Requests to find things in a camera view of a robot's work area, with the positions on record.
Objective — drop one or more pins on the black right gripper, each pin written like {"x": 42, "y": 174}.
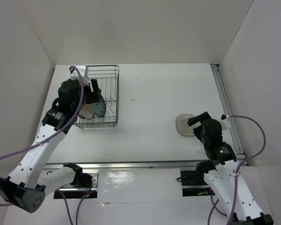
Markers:
{"x": 199, "y": 117}

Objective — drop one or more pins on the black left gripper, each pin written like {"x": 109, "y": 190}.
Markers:
{"x": 94, "y": 96}

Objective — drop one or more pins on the small blue patterned plate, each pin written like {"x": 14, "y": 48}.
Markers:
{"x": 99, "y": 108}

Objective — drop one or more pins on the orange sunburst plate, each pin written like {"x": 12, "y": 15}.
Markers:
{"x": 88, "y": 111}

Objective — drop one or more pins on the small beige speckled dish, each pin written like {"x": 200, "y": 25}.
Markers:
{"x": 182, "y": 126}

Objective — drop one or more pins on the green red rimmed plate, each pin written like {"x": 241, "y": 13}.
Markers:
{"x": 81, "y": 115}

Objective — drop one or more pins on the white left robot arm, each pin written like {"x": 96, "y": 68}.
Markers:
{"x": 24, "y": 187}

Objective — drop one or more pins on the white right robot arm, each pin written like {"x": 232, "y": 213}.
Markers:
{"x": 222, "y": 172}

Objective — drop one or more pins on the metal wire dish rack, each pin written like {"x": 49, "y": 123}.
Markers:
{"x": 108, "y": 80}

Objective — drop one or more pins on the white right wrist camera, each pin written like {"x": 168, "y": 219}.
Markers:
{"x": 225, "y": 122}

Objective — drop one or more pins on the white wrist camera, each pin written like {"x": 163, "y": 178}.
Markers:
{"x": 225, "y": 122}
{"x": 79, "y": 72}

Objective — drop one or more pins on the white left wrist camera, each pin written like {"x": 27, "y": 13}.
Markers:
{"x": 79, "y": 72}

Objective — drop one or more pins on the aluminium front rail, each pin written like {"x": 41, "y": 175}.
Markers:
{"x": 139, "y": 165}

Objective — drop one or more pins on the aluminium side rail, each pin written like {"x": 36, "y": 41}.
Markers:
{"x": 227, "y": 110}

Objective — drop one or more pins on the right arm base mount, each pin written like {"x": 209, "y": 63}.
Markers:
{"x": 192, "y": 185}

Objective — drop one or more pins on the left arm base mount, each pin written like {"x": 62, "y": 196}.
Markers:
{"x": 87, "y": 187}

